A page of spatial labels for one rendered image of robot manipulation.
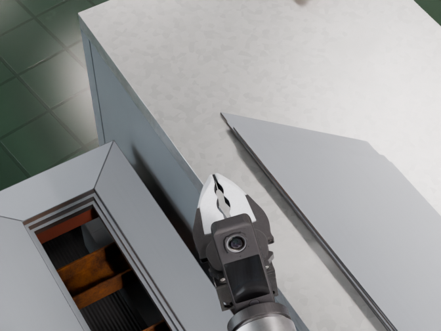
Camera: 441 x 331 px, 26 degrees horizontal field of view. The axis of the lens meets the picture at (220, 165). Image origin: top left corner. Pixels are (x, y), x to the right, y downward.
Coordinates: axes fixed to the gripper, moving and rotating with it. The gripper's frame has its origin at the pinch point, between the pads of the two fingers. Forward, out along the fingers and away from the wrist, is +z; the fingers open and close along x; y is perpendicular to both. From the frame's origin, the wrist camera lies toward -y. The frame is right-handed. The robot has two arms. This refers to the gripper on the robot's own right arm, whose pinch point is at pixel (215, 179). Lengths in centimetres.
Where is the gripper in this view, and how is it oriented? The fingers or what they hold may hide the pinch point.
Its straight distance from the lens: 116.3
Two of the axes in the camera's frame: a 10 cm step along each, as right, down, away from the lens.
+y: 1.2, 5.9, 8.0
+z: -2.4, -7.6, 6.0
